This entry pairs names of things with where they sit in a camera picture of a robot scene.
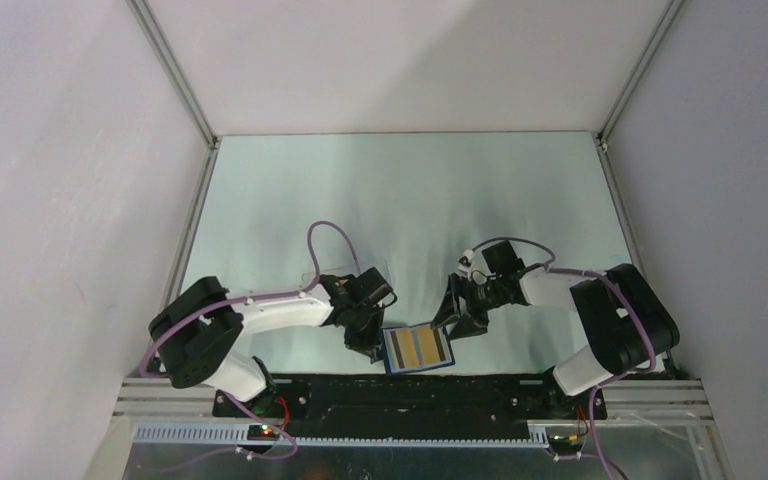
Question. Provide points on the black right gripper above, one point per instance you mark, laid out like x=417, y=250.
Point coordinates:
x=472, y=322

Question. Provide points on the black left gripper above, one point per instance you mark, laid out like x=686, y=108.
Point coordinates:
x=369, y=343

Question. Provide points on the clear plastic tray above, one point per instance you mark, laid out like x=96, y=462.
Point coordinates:
x=352, y=269

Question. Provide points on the left electronics board with leds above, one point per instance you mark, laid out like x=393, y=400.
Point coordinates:
x=262, y=433

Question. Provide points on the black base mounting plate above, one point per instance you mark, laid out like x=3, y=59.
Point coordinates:
x=414, y=407

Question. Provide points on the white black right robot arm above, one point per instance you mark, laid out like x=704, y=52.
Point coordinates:
x=626, y=325

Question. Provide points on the blue leather card holder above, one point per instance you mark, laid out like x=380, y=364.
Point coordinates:
x=388, y=363

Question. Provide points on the gold card with black stripe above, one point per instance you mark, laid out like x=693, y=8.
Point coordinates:
x=432, y=346

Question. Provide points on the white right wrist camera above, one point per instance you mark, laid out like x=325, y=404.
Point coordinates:
x=465, y=263

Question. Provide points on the electronics board with leds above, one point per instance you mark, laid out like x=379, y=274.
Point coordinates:
x=570, y=446
x=262, y=433

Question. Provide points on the grey slotted cable duct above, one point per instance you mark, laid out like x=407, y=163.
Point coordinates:
x=246, y=435

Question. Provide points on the right electronics board with leds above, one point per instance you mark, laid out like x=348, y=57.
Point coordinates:
x=570, y=446

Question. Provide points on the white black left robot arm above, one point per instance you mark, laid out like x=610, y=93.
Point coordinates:
x=196, y=338

